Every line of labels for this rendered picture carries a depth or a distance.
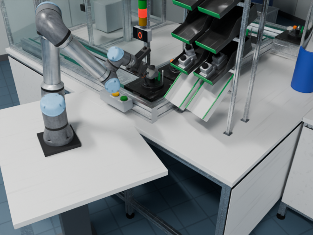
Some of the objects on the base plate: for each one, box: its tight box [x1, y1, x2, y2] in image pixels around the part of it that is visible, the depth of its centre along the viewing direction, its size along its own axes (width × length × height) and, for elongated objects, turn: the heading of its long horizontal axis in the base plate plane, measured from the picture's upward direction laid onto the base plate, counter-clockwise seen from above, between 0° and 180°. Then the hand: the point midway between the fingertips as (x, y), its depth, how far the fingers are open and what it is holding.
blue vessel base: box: [291, 45, 313, 93], centre depth 225 cm, size 16×16×27 cm
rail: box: [60, 58, 157, 124], centre depth 221 cm, size 6×89×11 cm, turn 46°
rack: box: [177, 0, 269, 137], centre depth 183 cm, size 21×36×80 cm, turn 46°
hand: (153, 68), depth 206 cm, fingers closed on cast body, 4 cm apart
